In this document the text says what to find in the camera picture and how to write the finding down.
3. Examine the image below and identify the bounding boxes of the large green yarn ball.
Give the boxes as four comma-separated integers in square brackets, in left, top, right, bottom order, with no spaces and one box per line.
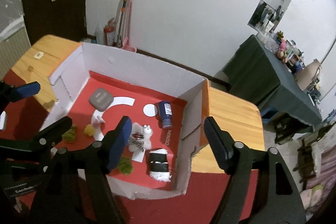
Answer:
[62,125,77,143]

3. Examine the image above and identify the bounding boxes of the small green yarn ball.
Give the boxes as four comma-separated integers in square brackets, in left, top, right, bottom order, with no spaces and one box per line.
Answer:
[117,157,134,175]

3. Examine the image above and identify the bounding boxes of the yellow toy figure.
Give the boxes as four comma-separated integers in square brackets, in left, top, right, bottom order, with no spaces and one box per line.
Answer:
[84,124,96,137]

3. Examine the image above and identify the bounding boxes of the pink doll figurine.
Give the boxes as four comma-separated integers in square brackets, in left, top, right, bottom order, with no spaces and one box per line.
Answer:
[91,115,105,128]

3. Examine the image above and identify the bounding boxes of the grey eyeshadow case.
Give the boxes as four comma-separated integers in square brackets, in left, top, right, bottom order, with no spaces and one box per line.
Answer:
[89,88,114,112]

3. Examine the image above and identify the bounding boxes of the white plush alpaca toy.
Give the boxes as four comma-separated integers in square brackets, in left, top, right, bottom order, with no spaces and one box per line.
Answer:
[127,122,153,152]

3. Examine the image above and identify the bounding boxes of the black white sock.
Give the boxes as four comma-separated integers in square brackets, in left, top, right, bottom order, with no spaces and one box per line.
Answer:
[149,148,171,182]

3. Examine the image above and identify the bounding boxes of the dark blue paint bottle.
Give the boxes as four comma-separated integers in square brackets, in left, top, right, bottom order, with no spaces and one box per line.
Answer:
[158,101,173,129]

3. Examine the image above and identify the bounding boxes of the white square charger device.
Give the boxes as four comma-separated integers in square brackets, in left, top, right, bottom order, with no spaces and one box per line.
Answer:
[0,111,7,131]

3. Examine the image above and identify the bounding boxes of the pink curtain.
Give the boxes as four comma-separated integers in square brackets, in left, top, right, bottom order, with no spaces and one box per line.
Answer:
[299,118,336,214]

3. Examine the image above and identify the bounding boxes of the red knitted table mat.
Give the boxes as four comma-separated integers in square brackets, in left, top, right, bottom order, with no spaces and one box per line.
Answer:
[0,69,259,224]

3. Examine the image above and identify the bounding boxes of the dark wooden door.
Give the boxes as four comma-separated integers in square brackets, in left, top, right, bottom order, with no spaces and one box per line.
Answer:
[22,0,87,44]

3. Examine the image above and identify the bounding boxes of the dark green side table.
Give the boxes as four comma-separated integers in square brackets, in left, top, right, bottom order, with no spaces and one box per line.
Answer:
[223,35,322,132]

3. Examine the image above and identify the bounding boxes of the beige ceramic jug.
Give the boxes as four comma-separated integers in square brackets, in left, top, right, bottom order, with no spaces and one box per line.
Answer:
[295,59,321,91]

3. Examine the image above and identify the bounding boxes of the red fire extinguisher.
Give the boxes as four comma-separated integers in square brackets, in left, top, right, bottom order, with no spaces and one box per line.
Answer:
[104,18,116,46]

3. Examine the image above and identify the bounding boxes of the orange cardboard box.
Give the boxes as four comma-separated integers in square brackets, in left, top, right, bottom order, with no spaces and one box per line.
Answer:
[39,41,211,201]

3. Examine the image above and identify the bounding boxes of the orange silver pole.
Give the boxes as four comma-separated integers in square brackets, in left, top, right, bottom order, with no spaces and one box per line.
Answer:
[116,0,127,48]

